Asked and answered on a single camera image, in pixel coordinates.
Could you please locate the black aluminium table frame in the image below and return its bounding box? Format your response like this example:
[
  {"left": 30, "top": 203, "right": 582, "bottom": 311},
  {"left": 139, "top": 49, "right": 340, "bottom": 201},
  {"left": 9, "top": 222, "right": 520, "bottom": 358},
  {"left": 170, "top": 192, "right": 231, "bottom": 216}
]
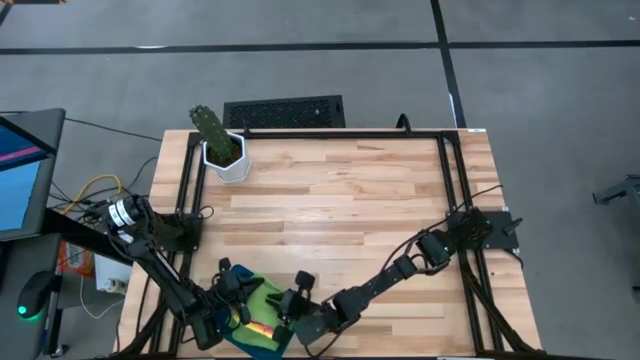
[{"left": 107, "top": 127, "right": 551, "bottom": 360}]

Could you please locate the pink microfiber towel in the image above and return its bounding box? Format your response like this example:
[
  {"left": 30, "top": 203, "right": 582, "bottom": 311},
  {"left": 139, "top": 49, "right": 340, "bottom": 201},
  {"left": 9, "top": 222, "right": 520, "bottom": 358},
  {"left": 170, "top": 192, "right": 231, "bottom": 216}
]
[{"left": 243, "top": 322, "right": 276, "bottom": 338}]

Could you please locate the black computer monitor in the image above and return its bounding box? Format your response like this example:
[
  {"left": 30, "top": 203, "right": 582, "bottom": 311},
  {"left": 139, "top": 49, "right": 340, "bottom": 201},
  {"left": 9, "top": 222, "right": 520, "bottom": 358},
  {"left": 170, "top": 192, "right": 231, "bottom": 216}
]
[{"left": 0, "top": 107, "right": 67, "bottom": 243}]

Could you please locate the orange packet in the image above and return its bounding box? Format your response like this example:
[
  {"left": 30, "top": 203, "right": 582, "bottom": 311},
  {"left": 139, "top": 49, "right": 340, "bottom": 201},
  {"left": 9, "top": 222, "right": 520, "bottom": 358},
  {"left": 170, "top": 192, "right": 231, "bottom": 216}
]
[{"left": 56, "top": 240, "right": 96, "bottom": 279}]

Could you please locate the black floor cable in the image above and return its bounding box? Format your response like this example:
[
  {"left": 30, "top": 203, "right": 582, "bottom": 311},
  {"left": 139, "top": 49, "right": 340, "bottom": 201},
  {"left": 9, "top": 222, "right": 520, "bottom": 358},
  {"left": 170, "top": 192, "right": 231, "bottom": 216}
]
[{"left": 63, "top": 116, "right": 164, "bottom": 143}]

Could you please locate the white paper box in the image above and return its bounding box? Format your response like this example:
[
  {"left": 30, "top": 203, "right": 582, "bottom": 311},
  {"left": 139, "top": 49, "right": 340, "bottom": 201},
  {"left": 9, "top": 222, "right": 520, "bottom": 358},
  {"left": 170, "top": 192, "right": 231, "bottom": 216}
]
[{"left": 93, "top": 249, "right": 134, "bottom": 294}]

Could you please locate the black computer mouse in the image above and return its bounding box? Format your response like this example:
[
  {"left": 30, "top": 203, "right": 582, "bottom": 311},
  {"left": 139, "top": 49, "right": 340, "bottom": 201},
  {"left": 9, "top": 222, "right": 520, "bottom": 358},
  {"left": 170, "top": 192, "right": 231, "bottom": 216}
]
[{"left": 14, "top": 269, "right": 55, "bottom": 322}]

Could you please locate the green microfiber towel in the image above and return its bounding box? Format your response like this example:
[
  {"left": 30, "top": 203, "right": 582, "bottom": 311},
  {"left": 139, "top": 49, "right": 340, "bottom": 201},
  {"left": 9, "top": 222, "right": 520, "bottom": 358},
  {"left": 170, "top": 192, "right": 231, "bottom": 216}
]
[{"left": 227, "top": 276, "right": 287, "bottom": 347}]

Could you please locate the grey desk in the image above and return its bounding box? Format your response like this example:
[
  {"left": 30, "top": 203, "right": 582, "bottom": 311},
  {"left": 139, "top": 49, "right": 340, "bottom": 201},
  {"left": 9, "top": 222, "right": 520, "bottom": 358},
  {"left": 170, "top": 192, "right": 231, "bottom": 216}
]
[{"left": 0, "top": 232, "right": 64, "bottom": 360}]

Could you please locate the blue plastic tray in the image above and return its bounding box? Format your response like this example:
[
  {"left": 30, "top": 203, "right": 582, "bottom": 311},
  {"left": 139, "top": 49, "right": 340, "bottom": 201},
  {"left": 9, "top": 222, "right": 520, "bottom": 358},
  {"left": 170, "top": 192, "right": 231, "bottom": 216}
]
[{"left": 218, "top": 263, "right": 297, "bottom": 358}]

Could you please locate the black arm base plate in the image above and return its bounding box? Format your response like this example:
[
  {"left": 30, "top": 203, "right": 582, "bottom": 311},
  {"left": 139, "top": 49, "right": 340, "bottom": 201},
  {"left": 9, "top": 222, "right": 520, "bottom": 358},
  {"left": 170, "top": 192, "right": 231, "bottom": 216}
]
[
  {"left": 149, "top": 212, "right": 204, "bottom": 254},
  {"left": 446, "top": 208, "right": 521, "bottom": 251}
]

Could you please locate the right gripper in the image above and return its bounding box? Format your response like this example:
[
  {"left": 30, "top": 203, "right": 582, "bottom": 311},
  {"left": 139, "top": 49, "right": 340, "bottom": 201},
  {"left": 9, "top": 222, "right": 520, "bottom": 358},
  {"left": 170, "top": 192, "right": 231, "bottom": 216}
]
[{"left": 264, "top": 270, "right": 342, "bottom": 347}]

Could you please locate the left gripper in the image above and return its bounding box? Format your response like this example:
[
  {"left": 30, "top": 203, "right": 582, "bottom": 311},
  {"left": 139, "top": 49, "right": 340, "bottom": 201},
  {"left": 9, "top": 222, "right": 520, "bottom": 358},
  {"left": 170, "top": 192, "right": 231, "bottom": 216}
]
[{"left": 214, "top": 257, "right": 266, "bottom": 326}]

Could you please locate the green cactus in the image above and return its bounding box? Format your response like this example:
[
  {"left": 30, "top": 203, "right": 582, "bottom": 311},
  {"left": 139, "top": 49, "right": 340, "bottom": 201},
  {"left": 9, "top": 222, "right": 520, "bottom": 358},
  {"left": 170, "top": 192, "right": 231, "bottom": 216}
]
[{"left": 188, "top": 104, "right": 235, "bottom": 162}]

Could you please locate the yellow microfiber towel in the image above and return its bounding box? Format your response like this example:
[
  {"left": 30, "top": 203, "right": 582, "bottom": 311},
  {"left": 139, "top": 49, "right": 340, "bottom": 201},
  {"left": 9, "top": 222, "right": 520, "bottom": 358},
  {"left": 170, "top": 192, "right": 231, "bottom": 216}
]
[{"left": 228, "top": 308, "right": 275, "bottom": 342}]

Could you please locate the white hexagonal plant pot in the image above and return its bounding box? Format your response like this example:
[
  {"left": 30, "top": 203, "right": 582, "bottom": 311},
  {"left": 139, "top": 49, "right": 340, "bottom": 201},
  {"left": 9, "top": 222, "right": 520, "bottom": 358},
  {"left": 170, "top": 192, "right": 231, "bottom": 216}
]
[{"left": 202, "top": 131, "right": 252, "bottom": 185}]

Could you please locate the black desk support bar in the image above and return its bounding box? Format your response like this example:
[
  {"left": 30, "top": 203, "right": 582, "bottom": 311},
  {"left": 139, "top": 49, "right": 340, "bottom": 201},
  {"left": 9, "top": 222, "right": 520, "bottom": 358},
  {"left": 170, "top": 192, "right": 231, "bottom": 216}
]
[{"left": 41, "top": 207, "right": 136, "bottom": 266}]

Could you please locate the black floor stand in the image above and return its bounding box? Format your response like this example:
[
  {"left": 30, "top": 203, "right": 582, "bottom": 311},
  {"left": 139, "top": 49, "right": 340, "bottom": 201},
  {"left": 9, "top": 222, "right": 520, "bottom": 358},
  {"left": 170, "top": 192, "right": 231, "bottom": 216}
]
[{"left": 591, "top": 173, "right": 640, "bottom": 206}]

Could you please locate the yellow cable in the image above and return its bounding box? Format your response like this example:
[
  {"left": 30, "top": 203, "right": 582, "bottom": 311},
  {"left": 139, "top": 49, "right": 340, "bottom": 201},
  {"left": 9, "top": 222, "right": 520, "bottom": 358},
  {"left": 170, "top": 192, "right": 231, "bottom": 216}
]
[{"left": 60, "top": 173, "right": 123, "bottom": 217}]

